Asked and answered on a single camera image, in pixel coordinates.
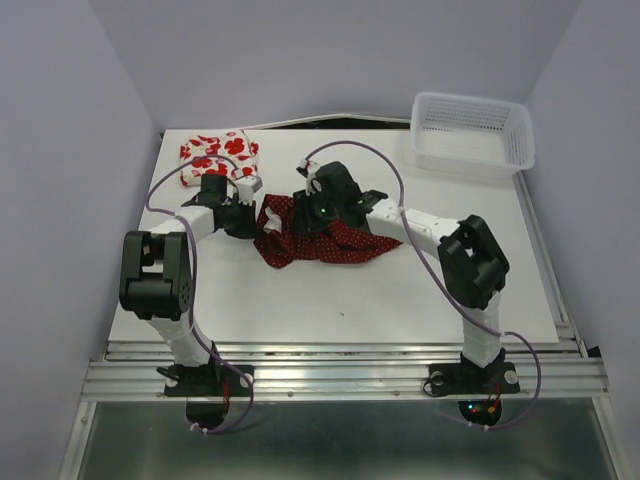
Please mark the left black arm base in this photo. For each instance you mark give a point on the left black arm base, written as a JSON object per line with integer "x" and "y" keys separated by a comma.
{"x": 208, "y": 391}

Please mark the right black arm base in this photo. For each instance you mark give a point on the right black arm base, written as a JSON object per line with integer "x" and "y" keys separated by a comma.
{"x": 481, "y": 390}

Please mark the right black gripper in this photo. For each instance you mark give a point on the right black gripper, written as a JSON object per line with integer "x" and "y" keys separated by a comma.
{"x": 303, "y": 220}

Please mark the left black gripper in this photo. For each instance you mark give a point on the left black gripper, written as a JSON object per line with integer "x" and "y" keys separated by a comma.
{"x": 249, "y": 228}

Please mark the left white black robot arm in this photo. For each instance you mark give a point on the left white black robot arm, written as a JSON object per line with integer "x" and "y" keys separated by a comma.
{"x": 158, "y": 284}

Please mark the white plastic basket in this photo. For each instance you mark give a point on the white plastic basket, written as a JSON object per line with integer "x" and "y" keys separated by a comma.
{"x": 471, "y": 135}

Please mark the white red poppy skirt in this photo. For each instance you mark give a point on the white red poppy skirt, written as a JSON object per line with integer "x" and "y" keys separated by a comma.
{"x": 228, "y": 153}

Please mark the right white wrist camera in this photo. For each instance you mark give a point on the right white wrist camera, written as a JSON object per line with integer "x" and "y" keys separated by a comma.
{"x": 308, "y": 169}

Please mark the aluminium rail frame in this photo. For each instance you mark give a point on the aluminium rail frame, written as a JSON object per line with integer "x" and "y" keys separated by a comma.
{"x": 340, "y": 411}

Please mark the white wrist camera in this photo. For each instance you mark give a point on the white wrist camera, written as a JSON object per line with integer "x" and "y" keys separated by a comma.
{"x": 246, "y": 187}
{"x": 308, "y": 169}

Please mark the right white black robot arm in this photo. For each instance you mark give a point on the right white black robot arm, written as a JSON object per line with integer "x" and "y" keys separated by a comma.
{"x": 473, "y": 265}

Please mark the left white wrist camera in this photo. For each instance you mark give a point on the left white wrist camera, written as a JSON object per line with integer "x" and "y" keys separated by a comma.
{"x": 246, "y": 187}

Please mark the white table board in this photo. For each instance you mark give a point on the white table board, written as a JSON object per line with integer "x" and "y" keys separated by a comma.
{"x": 240, "y": 298}

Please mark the dark red dotted skirt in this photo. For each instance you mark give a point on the dark red dotted skirt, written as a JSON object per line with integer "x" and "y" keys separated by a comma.
{"x": 279, "y": 245}

